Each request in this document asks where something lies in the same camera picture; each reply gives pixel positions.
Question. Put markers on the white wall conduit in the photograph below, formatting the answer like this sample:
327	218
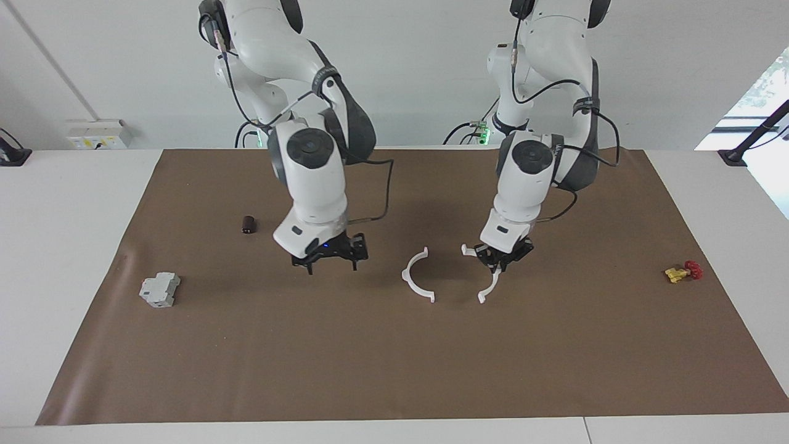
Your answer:
55	61

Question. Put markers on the white wall socket box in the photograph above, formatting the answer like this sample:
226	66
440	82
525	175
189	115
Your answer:
98	134

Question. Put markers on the green lit connector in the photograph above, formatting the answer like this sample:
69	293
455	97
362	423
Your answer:
482	129

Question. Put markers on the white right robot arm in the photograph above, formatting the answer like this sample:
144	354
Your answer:
277	49

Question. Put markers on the bright window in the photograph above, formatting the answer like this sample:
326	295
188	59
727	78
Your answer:
758	123

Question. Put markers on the black clamp base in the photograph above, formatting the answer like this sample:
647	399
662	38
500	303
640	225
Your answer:
13	155

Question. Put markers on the white circuit breaker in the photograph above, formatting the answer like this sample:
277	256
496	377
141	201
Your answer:
159	291

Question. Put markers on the dark brown small cylinder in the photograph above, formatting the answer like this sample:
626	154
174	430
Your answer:
248	224

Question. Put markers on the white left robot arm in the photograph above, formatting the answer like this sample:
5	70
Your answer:
542	61

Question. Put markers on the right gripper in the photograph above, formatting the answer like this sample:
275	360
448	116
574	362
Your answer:
305	234

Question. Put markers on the brown paper table mat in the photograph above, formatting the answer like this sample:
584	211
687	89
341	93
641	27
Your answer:
394	357

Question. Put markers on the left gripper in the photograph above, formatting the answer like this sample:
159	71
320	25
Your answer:
504	233

